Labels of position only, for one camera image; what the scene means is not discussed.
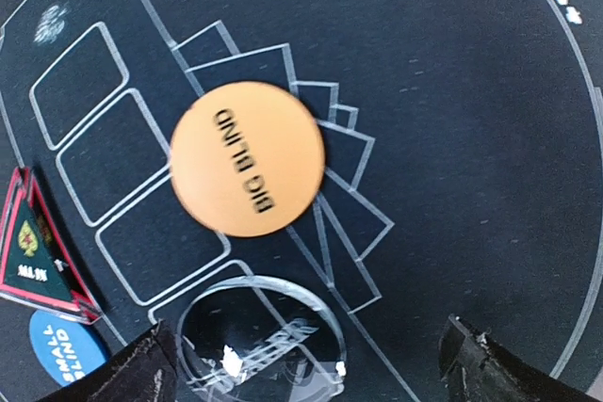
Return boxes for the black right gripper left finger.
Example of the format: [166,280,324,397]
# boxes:
[43,321,178,401]

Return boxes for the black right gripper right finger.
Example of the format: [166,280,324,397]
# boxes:
[438,314,594,402]

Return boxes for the blue small blind button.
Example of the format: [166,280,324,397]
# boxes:
[28,311,110,387]

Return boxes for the red triangular all-in marker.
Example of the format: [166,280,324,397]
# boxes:
[1,167,103,325]

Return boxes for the orange big blind button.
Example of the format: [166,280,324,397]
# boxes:
[170,81,326,237]

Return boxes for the clear round dealer button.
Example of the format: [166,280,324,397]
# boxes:
[177,276,347,401]

